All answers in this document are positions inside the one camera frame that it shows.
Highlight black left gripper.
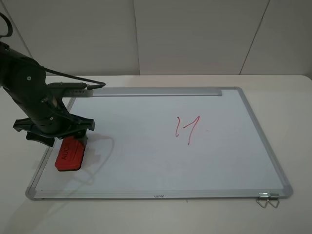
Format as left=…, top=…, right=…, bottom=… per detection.
left=13, top=102, right=95, bottom=146

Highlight red whiteboard eraser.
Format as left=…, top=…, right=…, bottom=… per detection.
left=55, top=136, right=86, bottom=172

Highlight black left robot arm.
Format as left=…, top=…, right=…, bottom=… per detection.
left=0, top=43, right=95, bottom=147

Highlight grey whiteboard pen tray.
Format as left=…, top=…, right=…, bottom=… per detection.
left=93, top=87, right=222, bottom=97

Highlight white aluminium-framed whiteboard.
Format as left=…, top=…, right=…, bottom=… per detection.
left=26, top=87, right=293, bottom=200

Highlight left silver binder clip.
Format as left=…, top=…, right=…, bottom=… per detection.
left=256, top=193, right=269, bottom=209

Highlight silver binder clip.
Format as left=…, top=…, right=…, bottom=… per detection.
left=256, top=193, right=269, bottom=209
left=267, top=193, right=280, bottom=209

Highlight right silver binder clip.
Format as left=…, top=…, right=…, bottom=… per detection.
left=267, top=193, right=280, bottom=209

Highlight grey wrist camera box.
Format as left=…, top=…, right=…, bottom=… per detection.
left=47, top=82, right=93, bottom=98

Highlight black camera cable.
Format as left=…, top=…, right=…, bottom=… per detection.
left=0, top=12, right=106, bottom=89

